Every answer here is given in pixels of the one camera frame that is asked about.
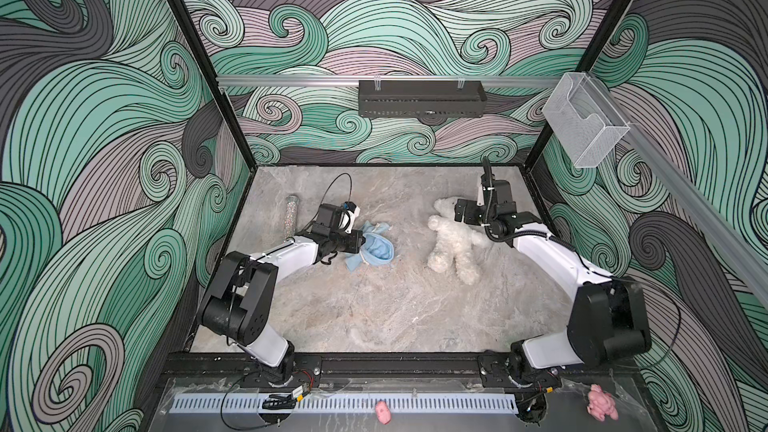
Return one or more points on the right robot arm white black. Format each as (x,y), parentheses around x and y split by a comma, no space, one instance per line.
(608,320)

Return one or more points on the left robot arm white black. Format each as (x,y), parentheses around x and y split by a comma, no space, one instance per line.
(237,301)

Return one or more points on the white slotted cable duct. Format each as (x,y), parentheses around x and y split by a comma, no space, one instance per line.
(360,403)

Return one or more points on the light blue teddy hoodie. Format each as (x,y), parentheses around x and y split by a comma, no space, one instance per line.
(377,249)

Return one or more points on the black wall-mounted tray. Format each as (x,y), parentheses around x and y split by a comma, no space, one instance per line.
(428,100)

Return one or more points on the small pink toy piece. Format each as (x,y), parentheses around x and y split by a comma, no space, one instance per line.
(383,413)

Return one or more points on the clear acrylic wall holder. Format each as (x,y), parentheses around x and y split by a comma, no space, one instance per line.
(586,119)

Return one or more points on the white teddy bear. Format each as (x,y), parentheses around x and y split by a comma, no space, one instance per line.
(456,243)

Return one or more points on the clear tube with beads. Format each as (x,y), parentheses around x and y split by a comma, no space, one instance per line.
(291,215)

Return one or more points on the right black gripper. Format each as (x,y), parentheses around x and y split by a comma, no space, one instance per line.
(471,206)

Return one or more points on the pink plush toy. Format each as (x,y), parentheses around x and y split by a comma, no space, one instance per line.
(601,404)

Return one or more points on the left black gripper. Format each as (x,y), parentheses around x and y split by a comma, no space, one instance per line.
(355,238)

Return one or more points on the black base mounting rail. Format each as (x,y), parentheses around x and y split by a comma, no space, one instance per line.
(329,369)

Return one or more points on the aluminium rail right wall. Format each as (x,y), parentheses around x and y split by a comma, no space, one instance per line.
(697,170)

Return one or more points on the aluminium rail wall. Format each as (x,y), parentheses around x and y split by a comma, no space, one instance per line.
(697,170)
(304,80)

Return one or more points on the aluminium rail back wall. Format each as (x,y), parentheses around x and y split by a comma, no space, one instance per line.
(304,80)

